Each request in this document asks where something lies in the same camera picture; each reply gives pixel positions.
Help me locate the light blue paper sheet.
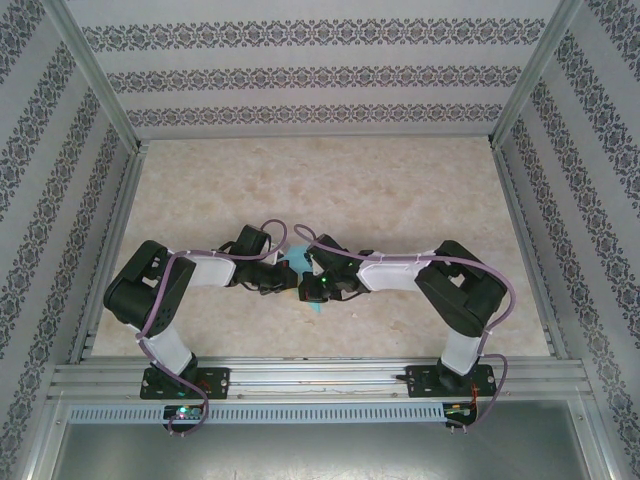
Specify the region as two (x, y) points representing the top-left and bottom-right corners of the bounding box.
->
(283, 244), (326, 317)

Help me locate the left circuit board green light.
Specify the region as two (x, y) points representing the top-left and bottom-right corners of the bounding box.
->
(164, 404), (204, 421)

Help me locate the grey metal panel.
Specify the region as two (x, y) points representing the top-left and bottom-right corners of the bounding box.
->
(49, 423), (609, 480)

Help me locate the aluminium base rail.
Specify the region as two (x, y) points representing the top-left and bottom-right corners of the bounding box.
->
(47, 354), (589, 404)

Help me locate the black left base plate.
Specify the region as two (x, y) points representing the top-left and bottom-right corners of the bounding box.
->
(139, 367), (231, 401)

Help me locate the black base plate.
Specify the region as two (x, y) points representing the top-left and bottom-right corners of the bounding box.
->
(139, 367), (231, 401)
(404, 364), (496, 400)

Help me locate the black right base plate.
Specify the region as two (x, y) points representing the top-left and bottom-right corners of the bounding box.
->
(404, 364), (496, 400)

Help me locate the grey slotted cable duct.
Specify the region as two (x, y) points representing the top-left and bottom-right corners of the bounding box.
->
(67, 403), (447, 425)

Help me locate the aluminium side rail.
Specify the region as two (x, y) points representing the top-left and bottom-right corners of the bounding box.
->
(67, 142), (151, 364)
(491, 142), (571, 361)

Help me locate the aluminium frame post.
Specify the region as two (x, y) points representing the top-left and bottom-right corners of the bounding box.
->
(39, 0), (151, 154)
(487, 0), (586, 151)

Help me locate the aluminium frame bar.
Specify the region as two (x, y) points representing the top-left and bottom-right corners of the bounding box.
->
(12, 392), (71, 480)
(567, 399), (621, 480)

